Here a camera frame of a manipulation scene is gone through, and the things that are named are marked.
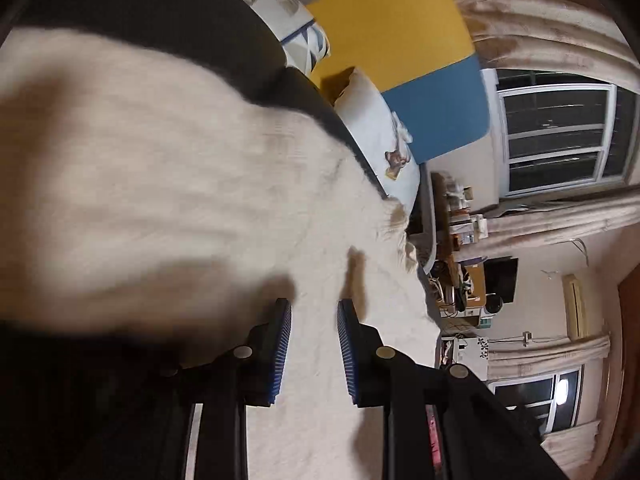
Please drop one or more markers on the red ruffled quilt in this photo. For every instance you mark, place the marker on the red ruffled quilt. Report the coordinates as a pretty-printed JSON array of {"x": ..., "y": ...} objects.
[{"x": 433, "y": 432}]

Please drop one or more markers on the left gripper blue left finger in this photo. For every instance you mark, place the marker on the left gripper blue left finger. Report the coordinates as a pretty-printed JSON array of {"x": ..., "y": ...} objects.
[{"x": 269, "y": 344}]

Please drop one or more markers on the black monitor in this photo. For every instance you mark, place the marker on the black monitor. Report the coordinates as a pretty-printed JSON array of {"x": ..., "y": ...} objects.
[{"x": 500, "y": 277}]

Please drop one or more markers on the cream knit sweater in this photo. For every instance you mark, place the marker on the cream knit sweater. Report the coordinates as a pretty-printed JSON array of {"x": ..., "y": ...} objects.
[{"x": 150, "y": 216}]

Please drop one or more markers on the white desk fan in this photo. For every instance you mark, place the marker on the white desk fan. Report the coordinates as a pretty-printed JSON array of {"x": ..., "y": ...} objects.
[{"x": 493, "y": 303}]

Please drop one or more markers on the wooden desk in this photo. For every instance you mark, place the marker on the wooden desk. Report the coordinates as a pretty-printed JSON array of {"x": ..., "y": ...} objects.
[{"x": 459, "y": 281}]

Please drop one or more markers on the grey yellow blue sofa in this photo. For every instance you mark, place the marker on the grey yellow blue sofa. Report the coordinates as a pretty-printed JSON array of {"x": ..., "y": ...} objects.
[{"x": 420, "y": 56}]

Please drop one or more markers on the white deer print pillow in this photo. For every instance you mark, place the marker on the white deer print pillow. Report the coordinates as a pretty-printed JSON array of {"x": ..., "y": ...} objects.
[{"x": 382, "y": 138}]

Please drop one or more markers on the left floral curtain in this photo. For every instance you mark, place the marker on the left floral curtain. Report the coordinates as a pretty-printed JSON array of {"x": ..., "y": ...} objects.
[{"x": 561, "y": 36}]

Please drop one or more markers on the right floral curtain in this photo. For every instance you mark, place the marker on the right floral curtain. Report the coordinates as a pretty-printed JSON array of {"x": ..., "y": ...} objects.
[{"x": 511, "y": 364}]

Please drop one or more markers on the middle floral curtain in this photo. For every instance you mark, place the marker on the middle floral curtain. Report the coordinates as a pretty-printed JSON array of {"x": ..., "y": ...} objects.
[{"x": 553, "y": 225}]

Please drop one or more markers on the floral curtain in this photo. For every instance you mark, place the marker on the floral curtain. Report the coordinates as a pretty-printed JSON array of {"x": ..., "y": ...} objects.
[
  {"x": 561, "y": 36},
  {"x": 511, "y": 364},
  {"x": 553, "y": 225}
]

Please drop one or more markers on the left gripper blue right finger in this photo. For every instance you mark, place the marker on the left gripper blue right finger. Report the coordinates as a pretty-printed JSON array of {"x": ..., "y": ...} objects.
[{"x": 368, "y": 376}]

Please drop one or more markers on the wall air conditioner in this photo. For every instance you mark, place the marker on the wall air conditioner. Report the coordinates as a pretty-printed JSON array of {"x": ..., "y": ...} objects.
[{"x": 576, "y": 318}]

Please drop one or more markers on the geometric pattern pillow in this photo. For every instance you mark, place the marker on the geometric pattern pillow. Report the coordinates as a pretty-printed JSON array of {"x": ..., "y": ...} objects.
[{"x": 302, "y": 39}]

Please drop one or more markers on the stack of boxes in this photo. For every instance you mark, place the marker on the stack of boxes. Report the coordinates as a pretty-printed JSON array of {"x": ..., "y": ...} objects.
[{"x": 467, "y": 229}]

